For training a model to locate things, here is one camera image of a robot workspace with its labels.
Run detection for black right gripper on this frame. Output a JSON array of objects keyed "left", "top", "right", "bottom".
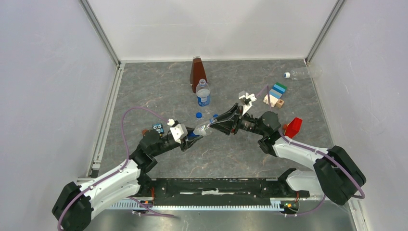
[{"left": 209, "top": 103, "right": 266, "bottom": 137}]

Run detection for Pepsi bottle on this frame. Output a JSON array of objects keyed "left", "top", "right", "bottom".
[
  {"left": 196, "top": 79, "right": 211, "bottom": 107},
  {"left": 187, "top": 118, "right": 217, "bottom": 141}
]

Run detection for clear unlabelled plastic bottle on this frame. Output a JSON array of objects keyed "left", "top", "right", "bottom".
[{"left": 283, "top": 66, "right": 323, "bottom": 80}]

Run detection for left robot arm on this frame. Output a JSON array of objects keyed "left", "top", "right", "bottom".
[{"left": 52, "top": 129, "right": 202, "bottom": 231}]

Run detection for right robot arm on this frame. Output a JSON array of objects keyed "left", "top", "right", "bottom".
[{"left": 209, "top": 103, "right": 367, "bottom": 205}]

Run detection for blue owl toy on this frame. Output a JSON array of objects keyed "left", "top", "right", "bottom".
[{"left": 152, "top": 123, "right": 164, "bottom": 136}]

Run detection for light wooden cube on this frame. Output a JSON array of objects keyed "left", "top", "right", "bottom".
[{"left": 275, "top": 99, "right": 284, "bottom": 108}]

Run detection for brown wooden metronome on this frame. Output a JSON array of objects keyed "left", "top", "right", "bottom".
[{"left": 190, "top": 56, "right": 207, "bottom": 93}]

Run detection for blue green stacked block toy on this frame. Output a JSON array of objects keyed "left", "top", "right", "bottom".
[{"left": 263, "top": 82, "right": 287, "bottom": 107}]

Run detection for red toy block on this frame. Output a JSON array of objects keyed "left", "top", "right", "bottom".
[{"left": 283, "top": 117, "right": 303, "bottom": 139}]

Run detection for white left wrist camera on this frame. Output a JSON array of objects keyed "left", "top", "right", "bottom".
[{"left": 167, "top": 119, "right": 188, "bottom": 144}]

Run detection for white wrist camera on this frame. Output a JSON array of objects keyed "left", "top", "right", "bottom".
[
  {"left": 238, "top": 91, "right": 257, "bottom": 115},
  {"left": 167, "top": 119, "right": 188, "bottom": 144}
]

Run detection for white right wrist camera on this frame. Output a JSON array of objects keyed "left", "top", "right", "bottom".
[{"left": 238, "top": 91, "right": 257, "bottom": 115}]

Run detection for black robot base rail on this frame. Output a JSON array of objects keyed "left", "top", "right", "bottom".
[{"left": 133, "top": 168, "right": 310, "bottom": 214}]

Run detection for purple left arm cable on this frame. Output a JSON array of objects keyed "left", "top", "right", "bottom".
[{"left": 56, "top": 106, "right": 175, "bottom": 231}]

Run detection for aluminium frame post right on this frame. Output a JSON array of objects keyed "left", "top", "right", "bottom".
[{"left": 304, "top": 0, "right": 346, "bottom": 66}]

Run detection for aluminium frame post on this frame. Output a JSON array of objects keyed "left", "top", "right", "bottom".
[
  {"left": 304, "top": 0, "right": 346, "bottom": 66},
  {"left": 78, "top": 0, "right": 121, "bottom": 66}
]

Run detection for aluminium frame post left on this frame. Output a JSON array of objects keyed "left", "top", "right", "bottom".
[{"left": 78, "top": 0, "right": 121, "bottom": 66}]

